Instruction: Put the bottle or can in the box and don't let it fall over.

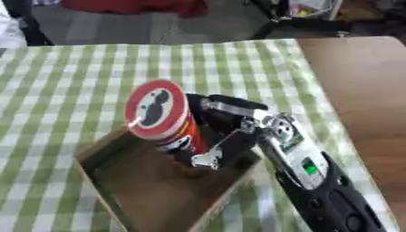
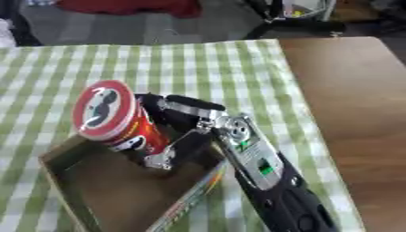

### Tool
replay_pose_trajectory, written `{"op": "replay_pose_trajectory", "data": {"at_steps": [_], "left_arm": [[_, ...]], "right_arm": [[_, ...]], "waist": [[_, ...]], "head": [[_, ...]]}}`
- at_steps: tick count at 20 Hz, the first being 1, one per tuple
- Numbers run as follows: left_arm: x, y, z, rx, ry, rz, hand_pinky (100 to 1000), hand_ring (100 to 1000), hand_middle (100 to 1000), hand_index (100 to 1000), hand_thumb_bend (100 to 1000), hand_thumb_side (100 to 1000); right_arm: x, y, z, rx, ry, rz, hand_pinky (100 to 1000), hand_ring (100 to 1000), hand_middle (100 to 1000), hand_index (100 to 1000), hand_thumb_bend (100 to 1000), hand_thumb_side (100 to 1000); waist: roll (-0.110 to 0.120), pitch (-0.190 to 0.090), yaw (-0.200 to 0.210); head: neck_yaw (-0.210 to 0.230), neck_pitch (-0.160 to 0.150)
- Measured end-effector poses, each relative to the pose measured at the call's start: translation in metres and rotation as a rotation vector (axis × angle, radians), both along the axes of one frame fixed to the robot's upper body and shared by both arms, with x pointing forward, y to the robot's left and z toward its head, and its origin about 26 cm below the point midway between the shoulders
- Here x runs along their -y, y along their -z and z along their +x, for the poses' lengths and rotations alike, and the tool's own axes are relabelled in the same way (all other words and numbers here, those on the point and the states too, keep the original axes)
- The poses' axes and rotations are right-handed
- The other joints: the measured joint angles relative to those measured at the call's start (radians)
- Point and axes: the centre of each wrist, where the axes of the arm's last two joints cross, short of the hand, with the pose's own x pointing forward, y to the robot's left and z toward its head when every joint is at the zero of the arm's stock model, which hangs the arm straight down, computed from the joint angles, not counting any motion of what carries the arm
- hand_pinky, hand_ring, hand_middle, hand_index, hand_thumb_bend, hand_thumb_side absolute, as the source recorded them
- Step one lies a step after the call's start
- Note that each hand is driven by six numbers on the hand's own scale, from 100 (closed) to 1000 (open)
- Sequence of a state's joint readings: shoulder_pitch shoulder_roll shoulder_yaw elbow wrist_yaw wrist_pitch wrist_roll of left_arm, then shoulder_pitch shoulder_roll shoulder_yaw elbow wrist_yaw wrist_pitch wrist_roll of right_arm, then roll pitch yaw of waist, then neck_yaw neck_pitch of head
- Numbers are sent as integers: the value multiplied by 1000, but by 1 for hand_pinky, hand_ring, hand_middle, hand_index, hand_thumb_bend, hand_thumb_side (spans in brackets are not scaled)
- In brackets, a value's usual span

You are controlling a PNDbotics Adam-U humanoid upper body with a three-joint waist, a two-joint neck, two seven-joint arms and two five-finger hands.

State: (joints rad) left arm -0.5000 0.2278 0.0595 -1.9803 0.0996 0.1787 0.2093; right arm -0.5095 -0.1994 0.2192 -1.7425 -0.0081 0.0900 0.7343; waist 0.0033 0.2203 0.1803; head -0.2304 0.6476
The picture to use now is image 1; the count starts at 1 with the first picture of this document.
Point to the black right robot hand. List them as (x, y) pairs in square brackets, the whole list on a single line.
[(232, 145)]

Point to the red cylindrical can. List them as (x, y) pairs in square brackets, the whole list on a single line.
[(158, 114)]

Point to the silver and black right robot arm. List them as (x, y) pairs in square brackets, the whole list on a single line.
[(312, 175)]

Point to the tan cardboard box brown inside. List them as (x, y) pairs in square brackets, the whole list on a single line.
[(169, 184)]

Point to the black metal stand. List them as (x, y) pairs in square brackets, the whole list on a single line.
[(301, 21)]

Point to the red cloth object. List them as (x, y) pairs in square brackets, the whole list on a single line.
[(132, 6)]

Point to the dark chair leg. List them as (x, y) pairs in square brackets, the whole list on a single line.
[(29, 24)]

